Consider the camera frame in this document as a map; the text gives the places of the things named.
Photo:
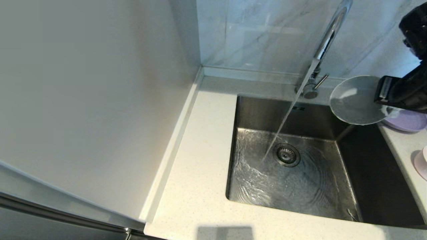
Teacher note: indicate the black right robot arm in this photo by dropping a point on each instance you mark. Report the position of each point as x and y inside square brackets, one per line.
[417, 26]

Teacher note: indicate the chrome gooseneck faucet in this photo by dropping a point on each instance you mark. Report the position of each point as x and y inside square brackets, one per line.
[330, 33]

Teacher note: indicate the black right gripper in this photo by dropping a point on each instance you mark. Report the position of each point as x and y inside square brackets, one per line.
[407, 91]

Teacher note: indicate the round metal drain strainer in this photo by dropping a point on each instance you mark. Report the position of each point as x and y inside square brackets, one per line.
[286, 155]

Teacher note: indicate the tall white cabinet grey front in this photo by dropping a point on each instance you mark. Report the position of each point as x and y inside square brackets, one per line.
[83, 100]

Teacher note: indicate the stainless steel sink basin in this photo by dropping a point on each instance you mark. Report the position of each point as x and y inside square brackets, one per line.
[300, 193]

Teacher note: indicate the pale pink bowl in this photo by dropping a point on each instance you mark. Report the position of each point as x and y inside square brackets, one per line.
[421, 165]

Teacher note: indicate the purple plastic plate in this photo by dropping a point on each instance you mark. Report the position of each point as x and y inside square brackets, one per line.
[407, 121]

